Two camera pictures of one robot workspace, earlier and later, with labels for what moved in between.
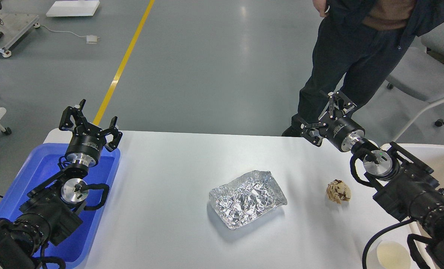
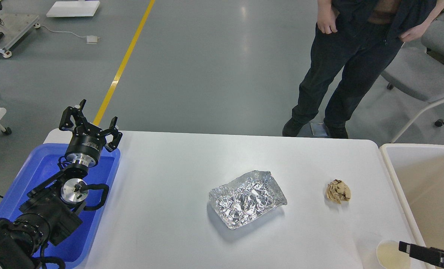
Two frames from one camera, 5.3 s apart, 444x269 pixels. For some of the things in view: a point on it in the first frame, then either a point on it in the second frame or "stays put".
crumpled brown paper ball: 338,191 stays put
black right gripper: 344,132 -> 433,255
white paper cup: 393,254 stays put
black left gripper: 87,142 stays put
